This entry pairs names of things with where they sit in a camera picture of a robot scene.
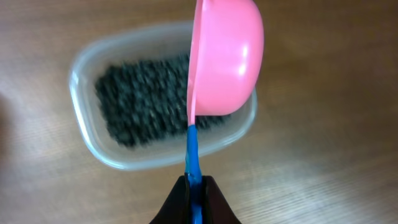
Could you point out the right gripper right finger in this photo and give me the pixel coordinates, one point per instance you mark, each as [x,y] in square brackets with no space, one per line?
[215,208]

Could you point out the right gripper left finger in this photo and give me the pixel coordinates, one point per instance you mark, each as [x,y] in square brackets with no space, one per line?
[176,208]

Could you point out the pink scoop with blue handle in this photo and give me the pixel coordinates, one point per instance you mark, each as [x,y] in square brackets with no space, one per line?
[225,60]

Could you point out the black beans in container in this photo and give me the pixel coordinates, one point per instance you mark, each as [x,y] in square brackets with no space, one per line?
[144,101]

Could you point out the clear plastic container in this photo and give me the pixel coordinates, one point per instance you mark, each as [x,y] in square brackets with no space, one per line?
[152,42]

